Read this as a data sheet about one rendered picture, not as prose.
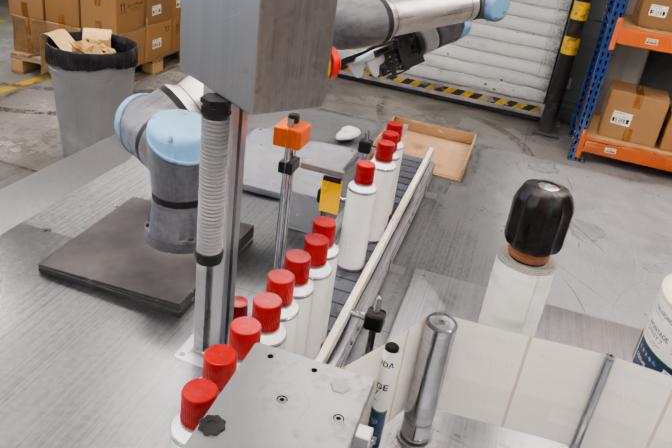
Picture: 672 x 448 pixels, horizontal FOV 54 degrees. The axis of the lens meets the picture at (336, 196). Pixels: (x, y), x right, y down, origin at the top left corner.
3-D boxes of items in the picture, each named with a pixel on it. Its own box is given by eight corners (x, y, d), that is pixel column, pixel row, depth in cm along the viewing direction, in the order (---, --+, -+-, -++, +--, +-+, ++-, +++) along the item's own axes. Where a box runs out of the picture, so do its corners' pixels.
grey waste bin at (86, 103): (106, 179, 329) (102, 59, 302) (35, 159, 339) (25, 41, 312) (153, 152, 366) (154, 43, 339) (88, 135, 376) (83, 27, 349)
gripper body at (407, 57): (391, 77, 156) (430, 60, 161) (380, 43, 153) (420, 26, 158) (375, 78, 163) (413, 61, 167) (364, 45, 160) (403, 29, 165)
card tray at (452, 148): (460, 182, 174) (464, 168, 172) (367, 159, 180) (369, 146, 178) (473, 146, 200) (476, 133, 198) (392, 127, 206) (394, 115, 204)
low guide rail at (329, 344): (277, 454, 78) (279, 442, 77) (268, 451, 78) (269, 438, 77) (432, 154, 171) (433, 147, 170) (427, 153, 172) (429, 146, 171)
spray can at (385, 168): (379, 246, 128) (396, 150, 119) (354, 239, 129) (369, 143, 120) (385, 234, 132) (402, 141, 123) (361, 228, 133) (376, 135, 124)
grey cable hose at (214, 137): (215, 271, 78) (224, 105, 69) (188, 263, 79) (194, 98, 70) (228, 257, 81) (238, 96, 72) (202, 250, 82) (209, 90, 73)
